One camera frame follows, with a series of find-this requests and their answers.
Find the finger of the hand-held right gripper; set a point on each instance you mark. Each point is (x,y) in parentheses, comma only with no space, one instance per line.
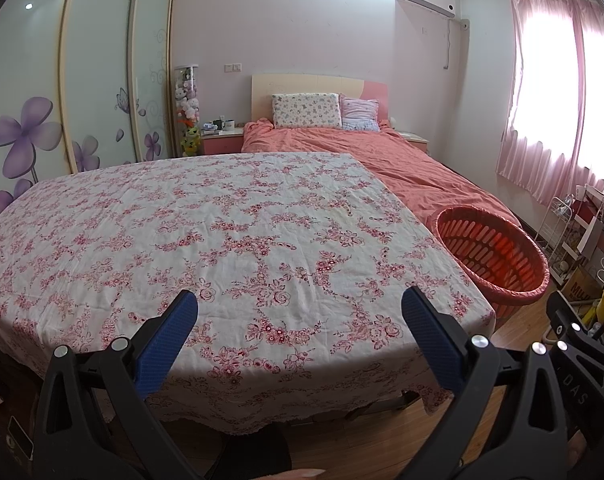
(562,312)

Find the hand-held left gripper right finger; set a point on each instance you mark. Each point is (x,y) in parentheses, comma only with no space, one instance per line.
(432,340)

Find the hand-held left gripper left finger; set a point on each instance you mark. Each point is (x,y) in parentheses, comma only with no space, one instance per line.
(166,340)

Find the orange plastic laundry basket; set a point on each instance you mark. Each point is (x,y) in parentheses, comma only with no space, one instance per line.
(487,255)

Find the brown paper bag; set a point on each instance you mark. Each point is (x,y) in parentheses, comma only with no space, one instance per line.
(582,287)

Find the yellow cushion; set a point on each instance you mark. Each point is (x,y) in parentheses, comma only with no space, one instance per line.
(602,310)

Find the white shelf cart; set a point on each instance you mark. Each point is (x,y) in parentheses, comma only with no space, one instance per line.
(569,260)

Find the red floral tablecloth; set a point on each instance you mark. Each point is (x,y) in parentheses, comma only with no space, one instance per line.
(181,240)

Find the pink curtain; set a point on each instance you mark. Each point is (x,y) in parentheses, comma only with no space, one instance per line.
(602,60)
(527,160)

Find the bed with orange duvet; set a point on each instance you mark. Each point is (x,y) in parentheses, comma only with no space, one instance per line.
(382,170)

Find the beige nightstand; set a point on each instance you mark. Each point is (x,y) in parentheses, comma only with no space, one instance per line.
(412,137)

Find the pink nightstand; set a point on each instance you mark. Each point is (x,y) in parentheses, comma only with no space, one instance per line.
(221,144)

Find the white mug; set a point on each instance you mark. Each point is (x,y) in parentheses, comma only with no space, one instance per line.
(229,124)

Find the plush toy display tube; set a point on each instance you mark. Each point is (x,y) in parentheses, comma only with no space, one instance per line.
(186,110)

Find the pink striped pillow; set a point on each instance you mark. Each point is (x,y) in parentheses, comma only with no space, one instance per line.
(359,114)

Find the floral pillow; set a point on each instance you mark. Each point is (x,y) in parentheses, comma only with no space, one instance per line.
(306,110)

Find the wardrobe with purple flowers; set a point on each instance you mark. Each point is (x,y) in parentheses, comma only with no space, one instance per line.
(96,85)

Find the beige and pink headboard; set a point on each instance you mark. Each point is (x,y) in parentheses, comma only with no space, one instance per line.
(307,84)

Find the air conditioner pipe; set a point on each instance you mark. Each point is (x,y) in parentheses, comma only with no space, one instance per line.
(448,42)

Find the white wall switch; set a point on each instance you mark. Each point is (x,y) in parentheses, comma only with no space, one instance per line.
(232,67)

